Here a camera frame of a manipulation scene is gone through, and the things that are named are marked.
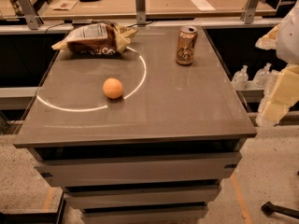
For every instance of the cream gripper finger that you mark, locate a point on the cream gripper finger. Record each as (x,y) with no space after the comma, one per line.
(280,94)
(268,41)

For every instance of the brown chip bag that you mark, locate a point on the brown chip bag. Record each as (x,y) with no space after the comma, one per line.
(102,38)

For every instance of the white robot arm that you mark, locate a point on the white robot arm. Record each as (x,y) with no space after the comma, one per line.
(287,48)

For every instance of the orange soda can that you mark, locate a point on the orange soda can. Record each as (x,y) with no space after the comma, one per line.
(187,38)

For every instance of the clear plastic bottle right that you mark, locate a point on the clear plastic bottle right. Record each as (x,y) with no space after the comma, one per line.
(261,76)

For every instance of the clear plastic bottle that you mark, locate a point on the clear plastic bottle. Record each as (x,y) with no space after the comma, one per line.
(240,79)
(261,76)

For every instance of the clear plastic bottle left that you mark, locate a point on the clear plastic bottle left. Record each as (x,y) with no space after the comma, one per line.
(240,79)

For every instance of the white paper note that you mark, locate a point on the white paper note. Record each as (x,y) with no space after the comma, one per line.
(203,5)

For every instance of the black chair base leg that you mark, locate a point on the black chair base leg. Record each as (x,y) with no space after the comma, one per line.
(269,209)

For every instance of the grey drawer cabinet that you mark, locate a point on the grey drawer cabinet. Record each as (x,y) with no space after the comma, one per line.
(158,152)

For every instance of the orange fruit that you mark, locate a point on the orange fruit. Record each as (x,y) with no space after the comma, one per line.
(113,88)

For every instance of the paper card on desk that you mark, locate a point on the paper card on desk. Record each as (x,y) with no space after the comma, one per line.
(64,5)

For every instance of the metal bracket centre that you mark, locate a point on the metal bracket centre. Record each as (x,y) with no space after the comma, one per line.
(140,8)

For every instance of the metal bracket left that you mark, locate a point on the metal bracket left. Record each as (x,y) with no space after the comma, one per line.
(30,15)

